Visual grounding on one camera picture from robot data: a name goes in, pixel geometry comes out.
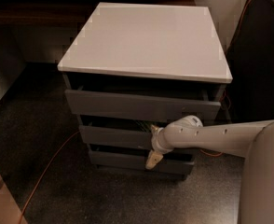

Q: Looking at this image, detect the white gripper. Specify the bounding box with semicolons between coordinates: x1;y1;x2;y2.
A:
145;124;172;170

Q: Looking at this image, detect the grey drawer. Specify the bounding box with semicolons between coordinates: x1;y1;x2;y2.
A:
89;144;195;175
78;115;206;155
65;89;220;122

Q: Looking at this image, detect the green jalapeno chip bag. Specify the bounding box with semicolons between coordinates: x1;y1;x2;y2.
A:
136;120;154;133

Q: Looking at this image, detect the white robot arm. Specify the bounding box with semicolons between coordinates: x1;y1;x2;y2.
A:
145;116;274;224

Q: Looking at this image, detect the grey bottom drawer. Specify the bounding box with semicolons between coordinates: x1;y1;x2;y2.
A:
89;144;195;175

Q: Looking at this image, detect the grey top drawer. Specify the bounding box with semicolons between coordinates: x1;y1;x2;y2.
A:
65;89;220;122

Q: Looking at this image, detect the grey drawer cabinet white top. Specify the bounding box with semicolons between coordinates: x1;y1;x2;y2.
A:
58;3;232;180

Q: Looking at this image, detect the wooden board corner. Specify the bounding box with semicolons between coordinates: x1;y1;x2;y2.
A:
0;175;28;224

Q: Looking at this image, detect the dark wooden shelf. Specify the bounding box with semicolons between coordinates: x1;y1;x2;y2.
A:
0;0;196;27

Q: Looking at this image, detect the orange cable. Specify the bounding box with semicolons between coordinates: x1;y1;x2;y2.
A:
17;0;274;224

